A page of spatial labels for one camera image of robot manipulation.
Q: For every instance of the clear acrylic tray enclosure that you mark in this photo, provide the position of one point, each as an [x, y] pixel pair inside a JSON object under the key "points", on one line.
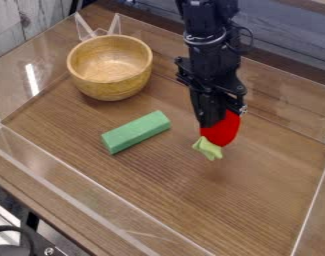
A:
{"points": [[157, 200]]}

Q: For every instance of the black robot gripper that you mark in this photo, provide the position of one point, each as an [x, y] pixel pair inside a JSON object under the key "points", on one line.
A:
{"points": [[208, 71]]}

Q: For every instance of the red plush radish toy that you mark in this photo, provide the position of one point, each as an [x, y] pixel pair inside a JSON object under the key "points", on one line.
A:
{"points": [[219, 136]]}

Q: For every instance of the green rectangular block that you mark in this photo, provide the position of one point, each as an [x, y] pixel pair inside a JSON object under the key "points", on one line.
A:
{"points": [[136, 131]]}

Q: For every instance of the black metal table frame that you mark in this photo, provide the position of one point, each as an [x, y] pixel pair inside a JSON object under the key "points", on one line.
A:
{"points": [[44, 247]]}

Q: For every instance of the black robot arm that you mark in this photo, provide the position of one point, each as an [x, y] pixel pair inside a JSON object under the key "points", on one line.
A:
{"points": [[208, 17]]}

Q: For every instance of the wooden bowl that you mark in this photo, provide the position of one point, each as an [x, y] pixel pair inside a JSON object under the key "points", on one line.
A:
{"points": [[111, 67]]}

